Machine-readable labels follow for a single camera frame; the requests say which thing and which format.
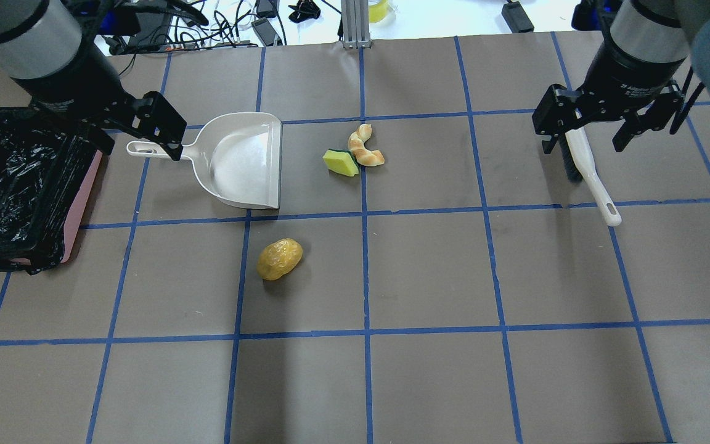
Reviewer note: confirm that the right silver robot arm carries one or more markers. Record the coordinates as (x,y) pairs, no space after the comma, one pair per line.
(656,31)

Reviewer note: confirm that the toy croissant bread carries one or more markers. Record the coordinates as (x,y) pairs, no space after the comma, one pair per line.
(357,147)

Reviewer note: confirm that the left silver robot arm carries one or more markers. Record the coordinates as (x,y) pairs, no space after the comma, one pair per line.
(48,53)

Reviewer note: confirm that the bin with black bag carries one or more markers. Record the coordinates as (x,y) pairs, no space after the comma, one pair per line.
(43,163)

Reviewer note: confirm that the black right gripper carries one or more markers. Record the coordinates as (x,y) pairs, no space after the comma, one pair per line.
(627,76)

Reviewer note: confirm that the yellow green sponge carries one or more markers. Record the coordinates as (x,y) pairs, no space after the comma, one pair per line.
(341,162)

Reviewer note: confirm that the black small adapter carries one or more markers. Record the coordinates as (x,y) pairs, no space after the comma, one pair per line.
(516,17)

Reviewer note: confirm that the beige hand brush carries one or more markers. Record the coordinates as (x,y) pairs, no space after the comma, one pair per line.
(579,165)

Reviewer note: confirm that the aluminium frame post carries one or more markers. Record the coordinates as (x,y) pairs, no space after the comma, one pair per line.
(356,25)

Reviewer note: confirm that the beige plastic dustpan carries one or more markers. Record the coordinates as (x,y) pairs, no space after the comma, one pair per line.
(237,158)

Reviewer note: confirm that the yellow toy potato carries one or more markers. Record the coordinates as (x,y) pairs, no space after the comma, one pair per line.
(279,259)

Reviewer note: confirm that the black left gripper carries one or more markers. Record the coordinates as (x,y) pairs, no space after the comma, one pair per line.
(73,84)

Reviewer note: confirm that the yellow tape roll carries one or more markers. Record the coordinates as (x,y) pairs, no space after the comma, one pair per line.
(377,10)

